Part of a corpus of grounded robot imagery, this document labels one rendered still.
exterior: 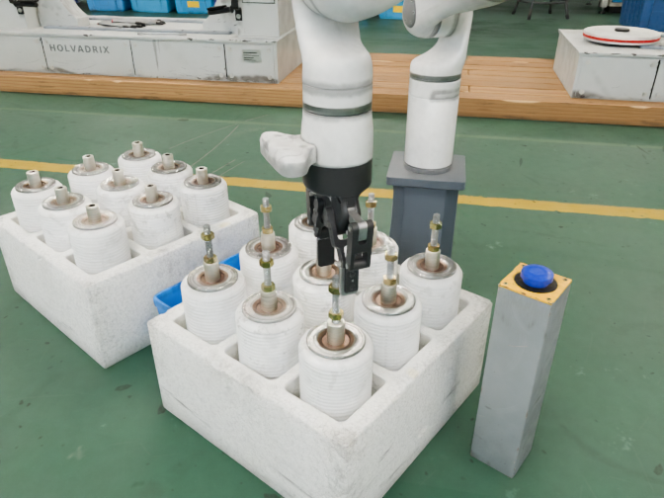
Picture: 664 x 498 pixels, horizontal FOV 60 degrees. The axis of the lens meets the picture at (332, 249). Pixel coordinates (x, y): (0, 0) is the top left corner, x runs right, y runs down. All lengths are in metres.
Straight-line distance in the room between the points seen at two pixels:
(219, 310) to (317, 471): 0.26
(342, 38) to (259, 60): 2.12
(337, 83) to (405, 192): 0.57
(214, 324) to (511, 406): 0.44
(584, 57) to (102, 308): 2.10
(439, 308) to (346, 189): 0.36
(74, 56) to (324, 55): 2.59
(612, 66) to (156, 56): 1.95
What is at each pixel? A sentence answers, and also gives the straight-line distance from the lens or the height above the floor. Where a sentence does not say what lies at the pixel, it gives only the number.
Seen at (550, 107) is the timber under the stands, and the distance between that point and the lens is 2.58.
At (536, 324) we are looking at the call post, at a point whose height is 0.28.
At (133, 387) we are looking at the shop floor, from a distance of 1.11.
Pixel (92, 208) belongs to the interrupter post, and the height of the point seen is 0.28.
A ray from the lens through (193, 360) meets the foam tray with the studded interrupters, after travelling 0.88.
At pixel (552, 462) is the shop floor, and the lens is 0.99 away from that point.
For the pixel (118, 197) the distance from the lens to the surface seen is 1.22.
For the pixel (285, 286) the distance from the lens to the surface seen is 0.94.
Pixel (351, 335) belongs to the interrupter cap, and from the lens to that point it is 0.75.
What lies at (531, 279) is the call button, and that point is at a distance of 0.76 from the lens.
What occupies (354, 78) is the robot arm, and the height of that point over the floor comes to 0.59.
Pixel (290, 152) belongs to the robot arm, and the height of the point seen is 0.52.
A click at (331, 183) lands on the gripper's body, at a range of 0.59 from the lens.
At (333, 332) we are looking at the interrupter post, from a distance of 0.73.
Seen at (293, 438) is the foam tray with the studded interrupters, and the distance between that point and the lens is 0.78.
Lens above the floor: 0.72
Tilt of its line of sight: 30 degrees down
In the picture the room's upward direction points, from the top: straight up
